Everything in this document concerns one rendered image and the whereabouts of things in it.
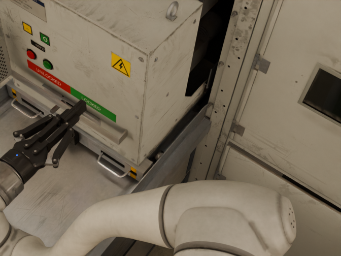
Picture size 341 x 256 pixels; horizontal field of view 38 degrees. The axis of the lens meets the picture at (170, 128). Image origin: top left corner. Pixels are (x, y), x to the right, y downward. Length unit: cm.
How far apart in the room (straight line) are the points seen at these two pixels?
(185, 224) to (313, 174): 93
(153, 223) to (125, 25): 54
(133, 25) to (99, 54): 12
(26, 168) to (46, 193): 44
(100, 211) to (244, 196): 25
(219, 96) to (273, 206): 93
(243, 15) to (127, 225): 74
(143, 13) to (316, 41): 42
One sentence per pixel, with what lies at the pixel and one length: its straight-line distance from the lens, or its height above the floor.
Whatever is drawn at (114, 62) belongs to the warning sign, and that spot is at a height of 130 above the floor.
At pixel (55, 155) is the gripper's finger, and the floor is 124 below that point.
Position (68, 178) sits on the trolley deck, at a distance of 153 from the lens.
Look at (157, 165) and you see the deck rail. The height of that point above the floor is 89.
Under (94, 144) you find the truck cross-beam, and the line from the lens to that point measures 152.
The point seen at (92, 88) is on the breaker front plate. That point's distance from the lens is 133.
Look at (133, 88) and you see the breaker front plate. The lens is 120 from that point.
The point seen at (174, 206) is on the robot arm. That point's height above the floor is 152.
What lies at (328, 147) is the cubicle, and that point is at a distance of 147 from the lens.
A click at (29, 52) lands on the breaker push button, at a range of 143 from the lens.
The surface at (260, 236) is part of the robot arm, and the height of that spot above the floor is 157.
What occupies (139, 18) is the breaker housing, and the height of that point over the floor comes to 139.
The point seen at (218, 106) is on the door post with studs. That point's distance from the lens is 161.
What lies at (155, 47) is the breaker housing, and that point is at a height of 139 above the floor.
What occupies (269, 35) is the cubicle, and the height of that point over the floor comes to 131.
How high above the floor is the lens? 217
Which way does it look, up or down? 54 degrees down
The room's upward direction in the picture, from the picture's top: 10 degrees clockwise
